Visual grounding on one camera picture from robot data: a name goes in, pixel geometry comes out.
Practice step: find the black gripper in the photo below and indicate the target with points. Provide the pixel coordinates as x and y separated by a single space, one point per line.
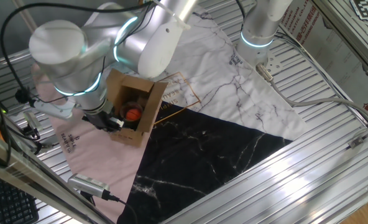
98 119

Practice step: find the brown cardboard box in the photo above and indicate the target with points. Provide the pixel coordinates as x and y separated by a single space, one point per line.
154 105

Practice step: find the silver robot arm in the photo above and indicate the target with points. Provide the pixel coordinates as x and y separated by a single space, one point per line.
66 53

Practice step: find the orange object in box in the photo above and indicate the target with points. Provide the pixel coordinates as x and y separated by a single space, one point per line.
123 109

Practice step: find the orange mini basketball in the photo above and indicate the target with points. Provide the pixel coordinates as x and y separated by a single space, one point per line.
133 114

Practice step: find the marble pink black tablecloth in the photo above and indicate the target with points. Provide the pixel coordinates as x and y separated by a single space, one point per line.
221 93

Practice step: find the black keyboard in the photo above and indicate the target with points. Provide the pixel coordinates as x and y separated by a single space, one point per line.
13 202

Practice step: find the grey tripod pole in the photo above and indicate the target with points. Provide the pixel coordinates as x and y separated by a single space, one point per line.
24 14

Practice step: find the printed cardboard sheet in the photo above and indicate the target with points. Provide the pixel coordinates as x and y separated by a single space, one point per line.
330 53

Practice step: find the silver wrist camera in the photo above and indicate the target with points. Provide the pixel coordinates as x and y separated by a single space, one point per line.
52 109

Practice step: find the silver exterior camera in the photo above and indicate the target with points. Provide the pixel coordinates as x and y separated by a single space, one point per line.
86 184

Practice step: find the small white camera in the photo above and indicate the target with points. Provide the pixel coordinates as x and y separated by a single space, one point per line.
32 120

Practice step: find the aluminium frame beam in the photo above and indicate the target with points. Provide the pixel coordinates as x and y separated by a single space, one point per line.
31 180

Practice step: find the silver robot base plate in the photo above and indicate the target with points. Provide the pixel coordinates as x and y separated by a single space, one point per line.
274 65

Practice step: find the metal corner bracket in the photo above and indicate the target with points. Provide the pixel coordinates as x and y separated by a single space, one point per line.
356 142

